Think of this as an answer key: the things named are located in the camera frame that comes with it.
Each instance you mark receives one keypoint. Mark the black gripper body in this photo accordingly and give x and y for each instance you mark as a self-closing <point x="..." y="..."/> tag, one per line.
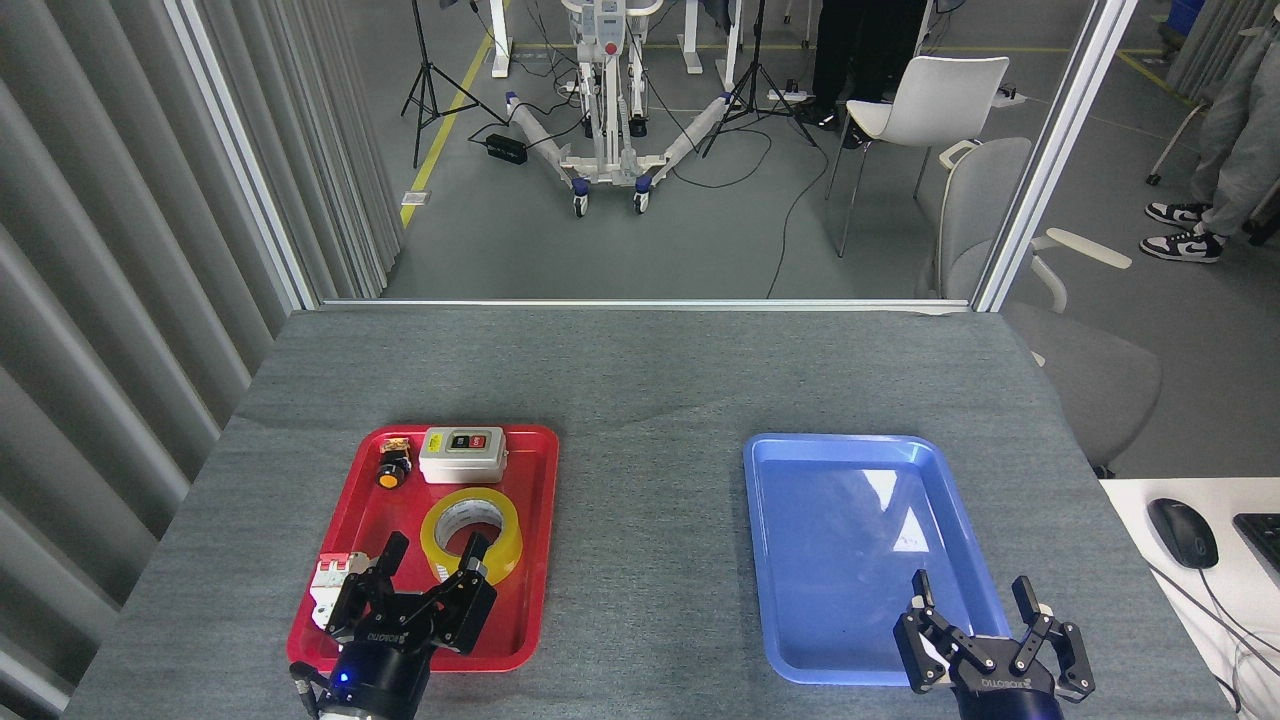
<point x="1005" y="700"/>
<point x="375" y="675"/>

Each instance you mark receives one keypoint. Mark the grey office chair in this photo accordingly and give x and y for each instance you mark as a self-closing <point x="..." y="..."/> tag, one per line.
<point x="1090" y="380"/>

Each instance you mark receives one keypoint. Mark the white plastic chair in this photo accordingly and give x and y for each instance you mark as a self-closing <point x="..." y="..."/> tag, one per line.
<point x="940" y="95"/>

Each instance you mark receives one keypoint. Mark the white circuit breaker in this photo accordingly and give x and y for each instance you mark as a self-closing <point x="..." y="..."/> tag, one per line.
<point x="330" y="580"/>

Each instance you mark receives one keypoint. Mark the silver frame post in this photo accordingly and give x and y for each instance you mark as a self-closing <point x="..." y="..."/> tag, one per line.
<point x="246" y="150"/>
<point x="1052" y="150"/>

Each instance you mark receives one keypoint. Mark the grey chair with castors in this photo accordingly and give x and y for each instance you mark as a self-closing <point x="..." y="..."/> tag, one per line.
<point x="1175" y="140"/>

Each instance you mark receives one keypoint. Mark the yellow tape roll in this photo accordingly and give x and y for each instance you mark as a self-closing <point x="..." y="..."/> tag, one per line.
<point x="505" y="540"/>

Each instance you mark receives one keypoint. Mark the red plastic tray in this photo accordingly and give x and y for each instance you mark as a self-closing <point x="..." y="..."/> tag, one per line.
<point x="530" y="560"/>

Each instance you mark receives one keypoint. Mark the blue bin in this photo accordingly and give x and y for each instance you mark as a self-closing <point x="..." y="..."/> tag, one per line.
<point x="1185" y="18"/>

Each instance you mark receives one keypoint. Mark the white desk leg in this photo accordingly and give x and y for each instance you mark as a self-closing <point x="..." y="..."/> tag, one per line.
<point x="735" y="50"/>
<point x="499" y="40"/>
<point x="691" y="40"/>

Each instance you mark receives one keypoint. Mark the white switch box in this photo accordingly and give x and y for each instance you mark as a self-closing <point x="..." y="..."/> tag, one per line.
<point x="460" y="465"/>

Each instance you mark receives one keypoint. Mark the black tripod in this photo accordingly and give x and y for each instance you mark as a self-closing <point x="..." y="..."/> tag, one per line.
<point x="757" y="80"/>
<point x="428" y="80"/>

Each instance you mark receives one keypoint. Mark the black computer mouse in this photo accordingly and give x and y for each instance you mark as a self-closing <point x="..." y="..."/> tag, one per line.
<point x="1183" y="533"/>

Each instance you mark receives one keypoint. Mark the silver frame rail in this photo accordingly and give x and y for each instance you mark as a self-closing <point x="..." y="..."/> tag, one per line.
<point x="640" y="303"/>

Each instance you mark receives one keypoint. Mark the blue plastic tray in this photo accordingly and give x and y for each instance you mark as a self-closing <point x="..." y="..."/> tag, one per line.
<point x="850" y="560"/>

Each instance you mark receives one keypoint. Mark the person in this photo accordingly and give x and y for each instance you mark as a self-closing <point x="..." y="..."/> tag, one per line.
<point x="1235" y="130"/>
<point x="870" y="40"/>

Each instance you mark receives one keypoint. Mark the white power strip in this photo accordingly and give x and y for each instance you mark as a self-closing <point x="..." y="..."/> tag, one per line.
<point x="788" y="95"/>
<point x="1008" y="97"/>

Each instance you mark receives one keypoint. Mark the yellow push button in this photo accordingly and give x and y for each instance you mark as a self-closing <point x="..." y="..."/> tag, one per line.
<point x="391" y="476"/>

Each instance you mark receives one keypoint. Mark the white desk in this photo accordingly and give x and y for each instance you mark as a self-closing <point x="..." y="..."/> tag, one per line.
<point x="1140" y="510"/>

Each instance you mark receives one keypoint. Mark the black keyboard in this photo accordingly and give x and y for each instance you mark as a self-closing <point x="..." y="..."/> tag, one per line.
<point x="1262" y="540"/>

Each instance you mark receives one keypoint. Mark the white wheeled stand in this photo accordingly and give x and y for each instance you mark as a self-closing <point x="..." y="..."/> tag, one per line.
<point x="605" y="120"/>

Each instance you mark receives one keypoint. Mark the grey floor plate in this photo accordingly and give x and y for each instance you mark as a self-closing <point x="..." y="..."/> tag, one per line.
<point x="416" y="198"/>

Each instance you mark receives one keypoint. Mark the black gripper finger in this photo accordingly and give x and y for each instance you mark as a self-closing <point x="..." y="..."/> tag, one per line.
<point x="1060" y="650"/>
<point x="370" y="595"/>
<point x="935" y="645"/>
<point x="462" y="610"/>

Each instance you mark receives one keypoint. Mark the black power adapter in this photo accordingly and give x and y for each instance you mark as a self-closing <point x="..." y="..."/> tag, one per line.
<point x="507" y="148"/>

